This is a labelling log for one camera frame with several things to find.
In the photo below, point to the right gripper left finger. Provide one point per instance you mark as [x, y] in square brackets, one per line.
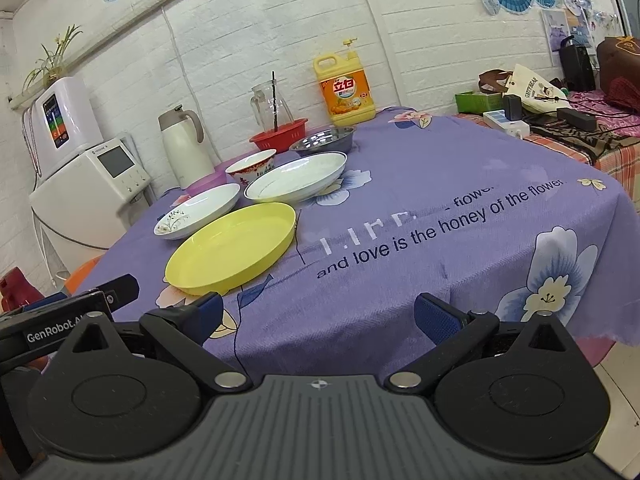
[180, 332]

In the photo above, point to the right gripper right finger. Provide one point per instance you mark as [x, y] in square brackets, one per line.
[456, 336]

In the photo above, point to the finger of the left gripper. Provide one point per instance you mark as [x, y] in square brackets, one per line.
[120, 291]

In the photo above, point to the yellow plastic plate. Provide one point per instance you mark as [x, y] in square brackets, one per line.
[232, 250]

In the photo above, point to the white floral ceramic plate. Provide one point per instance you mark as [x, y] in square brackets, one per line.
[196, 212]

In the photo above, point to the white silver-rimmed plate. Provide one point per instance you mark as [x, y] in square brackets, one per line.
[298, 180]

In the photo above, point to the stainless steel bowl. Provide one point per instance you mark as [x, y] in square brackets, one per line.
[329, 139]

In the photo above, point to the orange plastic stool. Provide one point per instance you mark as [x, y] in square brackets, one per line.
[75, 279]

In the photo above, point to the white water dispenser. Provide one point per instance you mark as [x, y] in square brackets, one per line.
[91, 202]

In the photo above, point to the purple floral tablecloth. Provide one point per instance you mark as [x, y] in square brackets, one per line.
[476, 218]

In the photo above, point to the purple plastic bowl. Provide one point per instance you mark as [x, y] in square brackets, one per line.
[217, 178]

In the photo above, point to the white red patterned bowl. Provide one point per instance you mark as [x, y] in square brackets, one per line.
[248, 169]

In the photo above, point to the white thermos jug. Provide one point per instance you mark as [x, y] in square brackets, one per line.
[183, 139]

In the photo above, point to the red plastic basket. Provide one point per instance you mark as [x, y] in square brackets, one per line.
[283, 138]

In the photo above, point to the white power strip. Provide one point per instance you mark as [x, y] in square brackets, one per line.
[496, 119]

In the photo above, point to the green box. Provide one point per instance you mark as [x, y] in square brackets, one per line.
[478, 103]

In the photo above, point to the potted green plant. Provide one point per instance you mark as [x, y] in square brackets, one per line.
[50, 67]

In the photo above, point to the glass pitcher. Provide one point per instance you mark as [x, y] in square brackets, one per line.
[260, 102]

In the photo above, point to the white tote bag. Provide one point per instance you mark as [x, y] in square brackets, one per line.
[537, 94]

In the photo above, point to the yellow detergent bottle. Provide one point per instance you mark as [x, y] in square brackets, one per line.
[345, 87]

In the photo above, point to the black stirring stick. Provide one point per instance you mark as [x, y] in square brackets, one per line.
[274, 101]

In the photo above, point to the black speaker box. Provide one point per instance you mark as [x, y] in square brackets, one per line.
[576, 66]

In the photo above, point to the brown bag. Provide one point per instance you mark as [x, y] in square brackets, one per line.
[619, 58]

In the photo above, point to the white wall water purifier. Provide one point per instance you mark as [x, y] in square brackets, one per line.
[59, 126]

